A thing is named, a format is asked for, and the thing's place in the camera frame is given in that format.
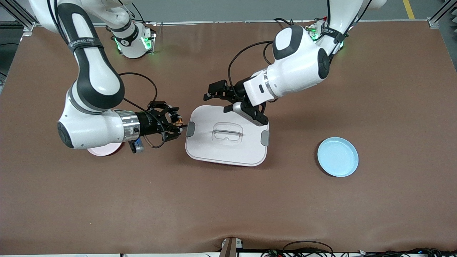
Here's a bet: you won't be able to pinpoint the black looped cable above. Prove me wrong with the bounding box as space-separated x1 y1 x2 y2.
282 241 334 257

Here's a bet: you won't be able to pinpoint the brown wedge post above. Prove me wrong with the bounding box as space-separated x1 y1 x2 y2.
219 237 244 257

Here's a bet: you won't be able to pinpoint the aluminium table edge rail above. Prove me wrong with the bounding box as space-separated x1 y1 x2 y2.
21 20 431 28

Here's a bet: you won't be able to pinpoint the light blue round plate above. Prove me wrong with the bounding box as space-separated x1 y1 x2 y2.
317 137 359 178

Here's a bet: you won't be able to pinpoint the white lidded storage box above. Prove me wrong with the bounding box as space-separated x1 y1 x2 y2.
185 105 270 167

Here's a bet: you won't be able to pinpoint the aluminium frame beam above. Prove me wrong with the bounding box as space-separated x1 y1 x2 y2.
428 0 457 29
0 0 36 32

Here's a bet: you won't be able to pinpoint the long black cable bundle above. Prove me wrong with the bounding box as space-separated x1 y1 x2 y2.
357 247 457 257

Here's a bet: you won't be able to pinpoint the black right arm base cable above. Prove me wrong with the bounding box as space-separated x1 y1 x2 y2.
123 0 147 25

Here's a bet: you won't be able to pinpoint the black left arm base cables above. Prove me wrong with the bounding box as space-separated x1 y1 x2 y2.
273 17 315 38

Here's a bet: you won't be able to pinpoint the pink round plate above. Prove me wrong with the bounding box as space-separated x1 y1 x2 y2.
87 142 126 157

